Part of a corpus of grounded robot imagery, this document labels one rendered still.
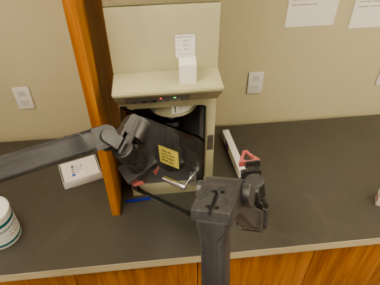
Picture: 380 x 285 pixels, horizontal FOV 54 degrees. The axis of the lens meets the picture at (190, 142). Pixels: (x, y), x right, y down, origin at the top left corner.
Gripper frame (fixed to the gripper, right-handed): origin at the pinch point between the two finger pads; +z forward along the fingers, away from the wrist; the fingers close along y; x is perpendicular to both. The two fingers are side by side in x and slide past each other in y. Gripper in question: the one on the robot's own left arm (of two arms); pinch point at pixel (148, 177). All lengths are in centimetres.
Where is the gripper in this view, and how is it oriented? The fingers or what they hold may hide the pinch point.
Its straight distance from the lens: 113.8
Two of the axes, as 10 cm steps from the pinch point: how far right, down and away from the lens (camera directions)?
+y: -7.9, 6.1, -1.0
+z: 2.5, 4.7, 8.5
